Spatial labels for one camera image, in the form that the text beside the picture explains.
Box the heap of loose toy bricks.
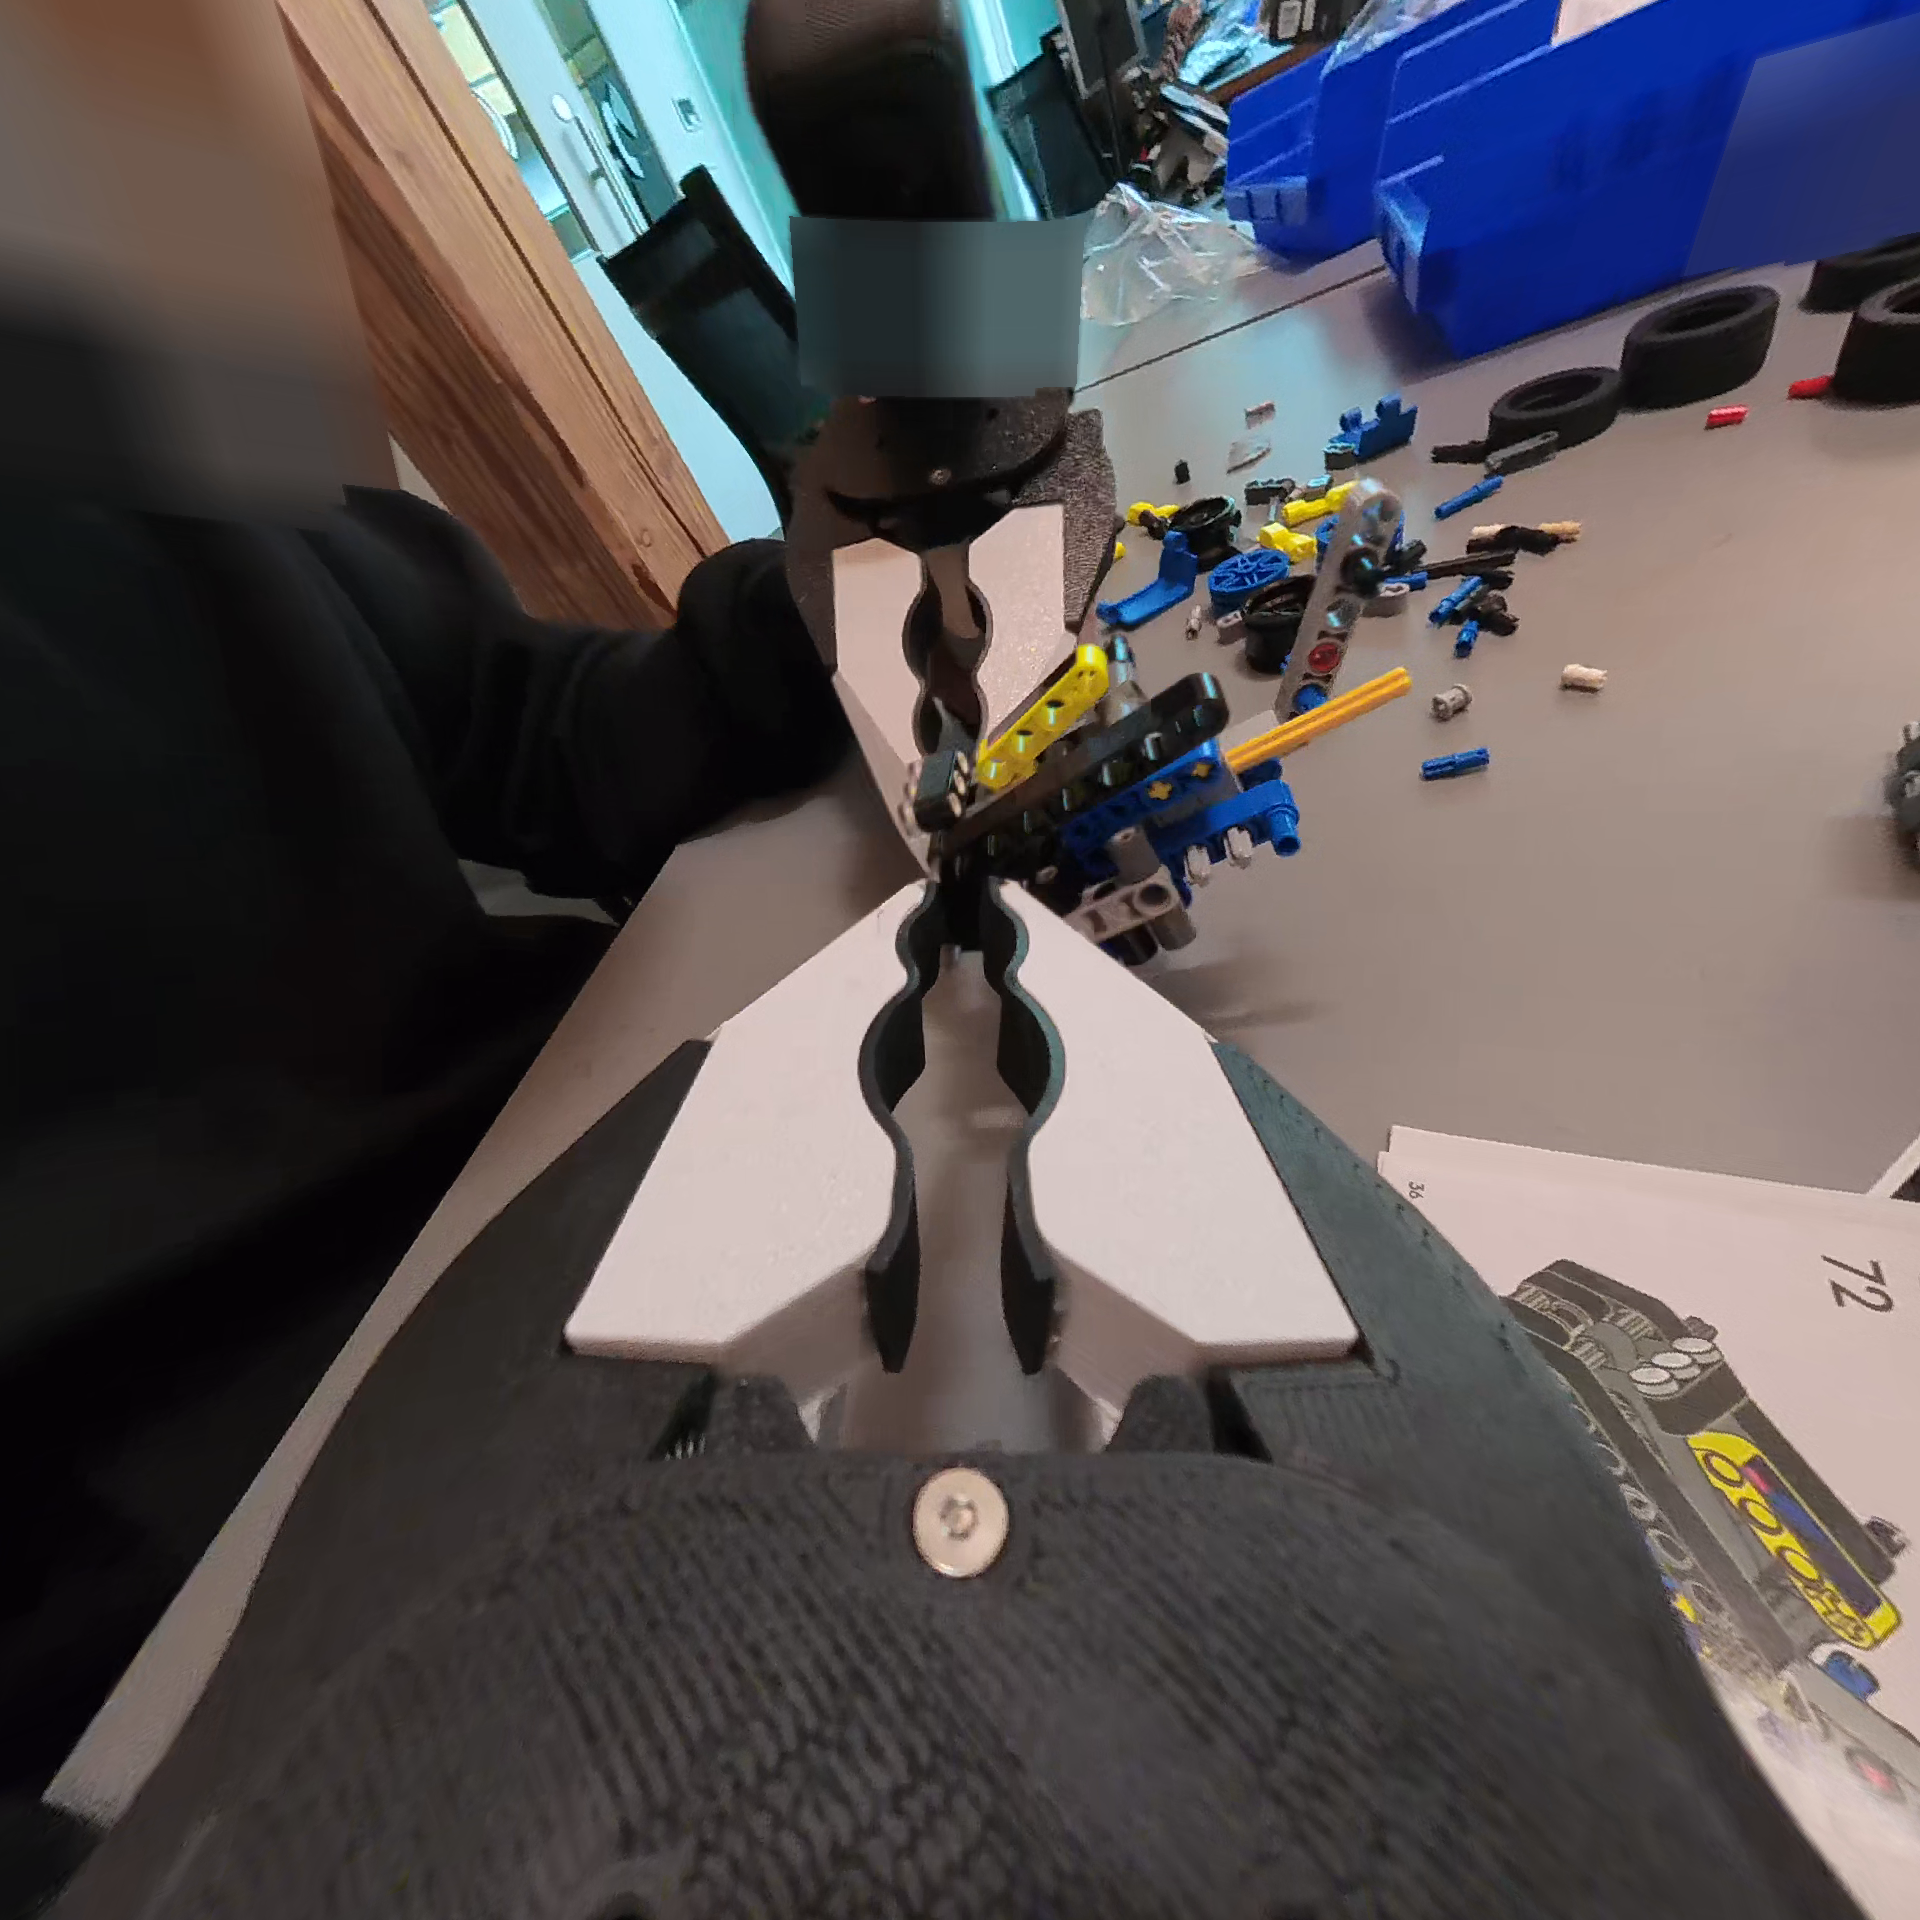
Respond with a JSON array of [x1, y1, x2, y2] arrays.
[[1095, 394, 1610, 782]]

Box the person's left forearm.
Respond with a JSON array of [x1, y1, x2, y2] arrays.
[[345, 488, 850, 917]]

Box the person's black clothing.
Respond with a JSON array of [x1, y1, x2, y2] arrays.
[[0, 300, 723, 1877]]

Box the blue yellow toy brick model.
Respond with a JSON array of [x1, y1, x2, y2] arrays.
[[900, 642, 1415, 965]]

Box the instruction booklet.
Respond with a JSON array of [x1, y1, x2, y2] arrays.
[[1376, 1122, 1920, 1920]]

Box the large blue plastic bin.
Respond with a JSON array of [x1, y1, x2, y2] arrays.
[[1371, 0, 1920, 362]]

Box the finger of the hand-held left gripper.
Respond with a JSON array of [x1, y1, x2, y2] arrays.
[[958, 502, 1073, 741], [786, 514, 976, 836]]

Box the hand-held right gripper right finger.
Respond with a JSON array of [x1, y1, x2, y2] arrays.
[[961, 884, 1363, 1413]]

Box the small blue plastic bin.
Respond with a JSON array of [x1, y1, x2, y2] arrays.
[[1224, 0, 1502, 260]]

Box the wooden panel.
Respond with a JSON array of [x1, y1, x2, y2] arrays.
[[276, 0, 731, 633]]

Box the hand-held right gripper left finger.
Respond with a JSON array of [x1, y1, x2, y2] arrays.
[[562, 877, 963, 1376]]

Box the black office chair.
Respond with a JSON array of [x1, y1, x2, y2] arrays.
[[984, 57, 1126, 222], [596, 165, 801, 520]]

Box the black toy tyre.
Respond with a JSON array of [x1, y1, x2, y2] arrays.
[[1622, 284, 1783, 410], [1489, 366, 1625, 445], [1800, 230, 1920, 313], [1831, 276, 1920, 405]]

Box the clear plastic bag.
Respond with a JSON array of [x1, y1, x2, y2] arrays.
[[1080, 180, 1280, 328]]

